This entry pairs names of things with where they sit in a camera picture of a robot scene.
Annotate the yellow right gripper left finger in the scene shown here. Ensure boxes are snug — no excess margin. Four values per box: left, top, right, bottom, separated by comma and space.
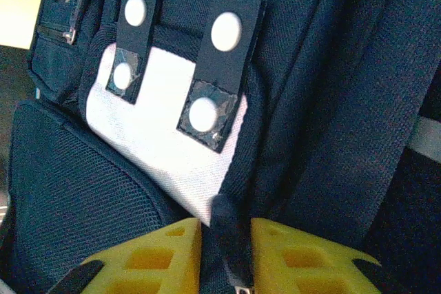
48, 218, 203, 294

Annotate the navy blue backpack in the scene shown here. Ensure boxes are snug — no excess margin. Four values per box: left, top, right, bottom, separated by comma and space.
0, 0, 441, 294

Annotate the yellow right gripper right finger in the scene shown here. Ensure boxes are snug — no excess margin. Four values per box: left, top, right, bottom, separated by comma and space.
250, 218, 411, 294

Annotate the cream holder orange rim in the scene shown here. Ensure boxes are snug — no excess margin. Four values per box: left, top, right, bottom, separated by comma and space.
0, 0, 48, 50

